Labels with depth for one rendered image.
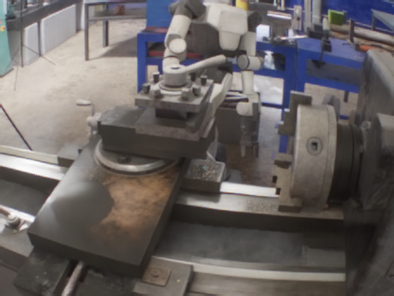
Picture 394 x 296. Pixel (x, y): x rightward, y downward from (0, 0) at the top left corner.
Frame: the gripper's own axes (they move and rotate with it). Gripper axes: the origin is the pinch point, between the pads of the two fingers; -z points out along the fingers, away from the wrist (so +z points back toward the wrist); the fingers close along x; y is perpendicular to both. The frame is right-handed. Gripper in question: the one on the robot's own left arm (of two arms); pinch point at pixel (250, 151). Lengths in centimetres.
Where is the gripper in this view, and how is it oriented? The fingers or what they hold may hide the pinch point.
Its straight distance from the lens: 228.1
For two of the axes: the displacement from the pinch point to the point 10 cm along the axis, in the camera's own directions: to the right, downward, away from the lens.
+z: -0.2, -9.9, -1.0
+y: 8.0, -0.8, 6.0
